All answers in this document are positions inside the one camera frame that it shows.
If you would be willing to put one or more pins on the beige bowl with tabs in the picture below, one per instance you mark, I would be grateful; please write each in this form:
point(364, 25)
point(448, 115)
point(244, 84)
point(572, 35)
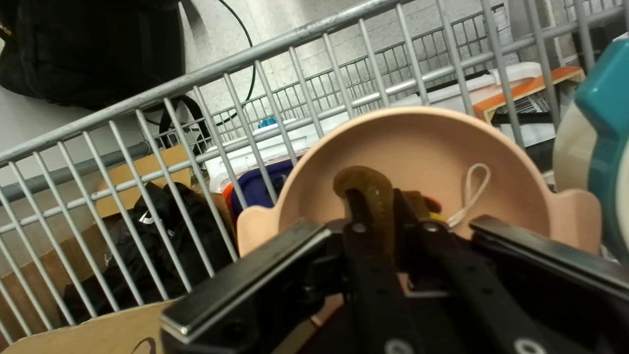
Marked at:
point(419, 151)

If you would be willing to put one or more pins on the cream bowl with teal trim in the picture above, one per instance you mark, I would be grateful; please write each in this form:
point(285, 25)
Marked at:
point(602, 131)

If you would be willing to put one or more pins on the black backpack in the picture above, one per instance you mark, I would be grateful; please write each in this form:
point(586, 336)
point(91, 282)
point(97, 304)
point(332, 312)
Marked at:
point(85, 46)

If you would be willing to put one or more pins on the blue gear toy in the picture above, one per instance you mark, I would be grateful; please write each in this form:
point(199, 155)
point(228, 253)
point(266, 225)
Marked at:
point(268, 123)

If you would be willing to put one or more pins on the black fabric item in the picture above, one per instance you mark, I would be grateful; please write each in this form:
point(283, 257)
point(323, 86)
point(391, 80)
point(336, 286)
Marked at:
point(158, 243)

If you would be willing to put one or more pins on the large brown cardboard box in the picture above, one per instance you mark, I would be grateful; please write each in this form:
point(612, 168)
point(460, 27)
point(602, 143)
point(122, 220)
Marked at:
point(99, 336)

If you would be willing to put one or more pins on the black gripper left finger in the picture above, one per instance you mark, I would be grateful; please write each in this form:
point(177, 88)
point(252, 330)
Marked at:
point(262, 282)

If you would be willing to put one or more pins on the dark blue container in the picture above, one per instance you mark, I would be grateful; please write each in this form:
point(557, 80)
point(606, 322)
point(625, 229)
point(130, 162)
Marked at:
point(262, 180)

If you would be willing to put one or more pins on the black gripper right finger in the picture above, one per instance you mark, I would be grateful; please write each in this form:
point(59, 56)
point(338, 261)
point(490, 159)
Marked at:
point(537, 263)

